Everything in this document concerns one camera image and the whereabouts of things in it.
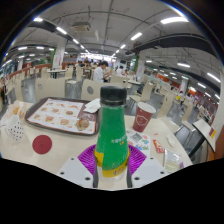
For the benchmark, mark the red paper cup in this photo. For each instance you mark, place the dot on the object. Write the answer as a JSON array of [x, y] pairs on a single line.
[[143, 118]]

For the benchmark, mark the ceiling air conditioner unit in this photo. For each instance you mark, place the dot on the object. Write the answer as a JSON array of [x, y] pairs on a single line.
[[81, 26]]

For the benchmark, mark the small red sauce packet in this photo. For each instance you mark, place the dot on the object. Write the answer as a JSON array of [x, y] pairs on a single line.
[[158, 146]]

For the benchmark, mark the colourful sticker flyer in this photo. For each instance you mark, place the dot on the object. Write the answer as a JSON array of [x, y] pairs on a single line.
[[140, 140]]

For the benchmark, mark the small white packet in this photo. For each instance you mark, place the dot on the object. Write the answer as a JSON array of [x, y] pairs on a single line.
[[170, 140]]

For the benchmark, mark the clear plastic packet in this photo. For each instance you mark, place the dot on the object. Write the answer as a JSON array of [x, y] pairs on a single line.
[[172, 160]]

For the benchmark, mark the crumpled white napkin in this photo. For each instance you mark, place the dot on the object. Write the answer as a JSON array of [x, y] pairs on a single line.
[[92, 106]]

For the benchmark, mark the group of ceiling lights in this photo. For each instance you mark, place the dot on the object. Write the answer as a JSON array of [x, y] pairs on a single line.
[[173, 20]]

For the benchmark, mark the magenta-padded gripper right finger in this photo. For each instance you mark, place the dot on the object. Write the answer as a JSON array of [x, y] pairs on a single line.
[[148, 171]]

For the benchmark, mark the white polka dot mug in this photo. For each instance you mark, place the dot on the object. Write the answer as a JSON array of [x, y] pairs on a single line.
[[14, 128]]

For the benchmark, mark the beige wooden chair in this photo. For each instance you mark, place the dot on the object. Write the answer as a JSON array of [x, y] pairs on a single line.
[[50, 88], [95, 91]]

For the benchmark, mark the person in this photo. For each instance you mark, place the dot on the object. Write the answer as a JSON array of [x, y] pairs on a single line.
[[98, 74]]

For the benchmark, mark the beige table black pedestal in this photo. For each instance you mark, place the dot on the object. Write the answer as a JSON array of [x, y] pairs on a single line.
[[203, 128]]

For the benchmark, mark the dark brown food tray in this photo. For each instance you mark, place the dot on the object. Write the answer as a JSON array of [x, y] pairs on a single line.
[[28, 121]]

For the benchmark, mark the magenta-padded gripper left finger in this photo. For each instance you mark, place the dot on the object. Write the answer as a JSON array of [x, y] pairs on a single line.
[[75, 171]]

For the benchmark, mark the printed paper tray liner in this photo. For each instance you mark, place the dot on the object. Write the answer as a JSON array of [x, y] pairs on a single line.
[[56, 115]]

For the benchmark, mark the group of beige chairs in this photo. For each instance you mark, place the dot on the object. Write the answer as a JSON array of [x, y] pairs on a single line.
[[166, 110]]

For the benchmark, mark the flat round red coaster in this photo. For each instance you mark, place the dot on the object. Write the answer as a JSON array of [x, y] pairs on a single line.
[[42, 144]]

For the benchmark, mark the green drink bottle black cap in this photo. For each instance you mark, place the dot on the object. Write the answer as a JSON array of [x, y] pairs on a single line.
[[111, 140]]

